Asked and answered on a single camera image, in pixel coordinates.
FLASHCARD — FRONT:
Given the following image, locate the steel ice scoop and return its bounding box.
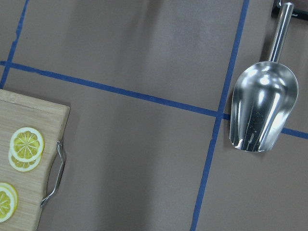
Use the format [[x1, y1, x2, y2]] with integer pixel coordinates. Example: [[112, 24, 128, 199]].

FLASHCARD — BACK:
[[229, 2, 298, 152]]

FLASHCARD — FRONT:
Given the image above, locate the upper lemon slice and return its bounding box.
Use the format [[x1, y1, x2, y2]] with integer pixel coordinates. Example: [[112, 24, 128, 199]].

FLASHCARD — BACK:
[[9, 127, 45, 162]]

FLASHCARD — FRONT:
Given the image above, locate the bamboo cutting board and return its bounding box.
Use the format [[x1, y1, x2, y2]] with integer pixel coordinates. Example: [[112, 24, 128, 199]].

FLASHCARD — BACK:
[[0, 90, 70, 231]]

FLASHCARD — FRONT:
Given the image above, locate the hidden lemon slice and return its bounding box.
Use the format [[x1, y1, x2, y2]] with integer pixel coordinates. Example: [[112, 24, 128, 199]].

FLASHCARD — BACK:
[[8, 151, 42, 172]]

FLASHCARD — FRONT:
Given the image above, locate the lower lemon slice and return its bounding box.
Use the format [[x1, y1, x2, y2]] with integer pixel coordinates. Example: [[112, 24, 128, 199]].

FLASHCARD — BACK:
[[0, 182, 19, 223]]

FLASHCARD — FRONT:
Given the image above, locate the black wooden glass tray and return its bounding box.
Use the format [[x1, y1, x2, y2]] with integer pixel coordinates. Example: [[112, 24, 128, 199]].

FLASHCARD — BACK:
[[272, 0, 308, 21]]

